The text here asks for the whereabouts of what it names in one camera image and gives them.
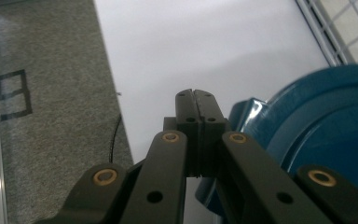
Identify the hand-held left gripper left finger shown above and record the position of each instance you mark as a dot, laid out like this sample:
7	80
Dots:
186	118

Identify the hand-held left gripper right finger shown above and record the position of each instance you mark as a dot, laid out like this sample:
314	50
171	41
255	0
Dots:
211	119

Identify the dark blue round container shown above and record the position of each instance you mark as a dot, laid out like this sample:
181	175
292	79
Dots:
323	124

